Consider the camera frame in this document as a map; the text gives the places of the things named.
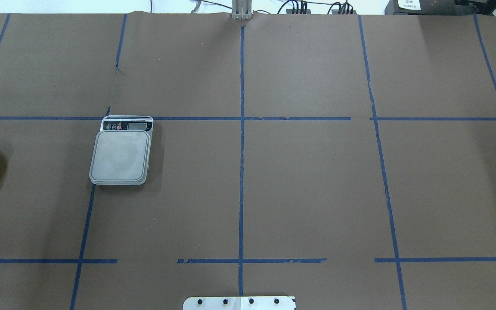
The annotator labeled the grey digital kitchen scale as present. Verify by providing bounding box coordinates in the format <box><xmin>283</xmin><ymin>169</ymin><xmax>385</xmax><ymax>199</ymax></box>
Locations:
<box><xmin>89</xmin><ymin>115</ymin><xmax>154</xmax><ymax>185</ymax></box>

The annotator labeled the black power strip left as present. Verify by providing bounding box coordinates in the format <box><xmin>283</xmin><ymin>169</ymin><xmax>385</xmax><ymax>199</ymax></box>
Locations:
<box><xmin>285</xmin><ymin>0</ymin><xmax>311</xmax><ymax>15</ymax></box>

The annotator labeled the black power strip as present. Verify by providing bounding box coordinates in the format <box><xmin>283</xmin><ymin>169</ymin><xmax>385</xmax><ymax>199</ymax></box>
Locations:
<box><xmin>285</xmin><ymin>0</ymin><xmax>311</xmax><ymax>15</ymax></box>
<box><xmin>327</xmin><ymin>1</ymin><xmax>356</xmax><ymax>15</ymax></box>

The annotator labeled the black power strip right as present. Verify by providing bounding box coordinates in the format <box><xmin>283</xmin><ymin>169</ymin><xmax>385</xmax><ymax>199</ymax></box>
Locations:
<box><xmin>327</xmin><ymin>1</ymin><xmax>356</xmax><ymax>15</ymax></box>

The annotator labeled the aluminium frame post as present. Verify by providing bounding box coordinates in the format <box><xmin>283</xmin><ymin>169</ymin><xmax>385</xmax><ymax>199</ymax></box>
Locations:
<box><xmin>232</xmin><ymin>0</ymin><xmax>253</xmax><ymax>20</ymax></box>

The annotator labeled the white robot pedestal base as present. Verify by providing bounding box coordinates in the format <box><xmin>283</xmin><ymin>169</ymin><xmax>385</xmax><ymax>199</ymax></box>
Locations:
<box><xmin>183</xmin><ymin>296</ymin><xmax>297</xmax><ymax>310</ymax></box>

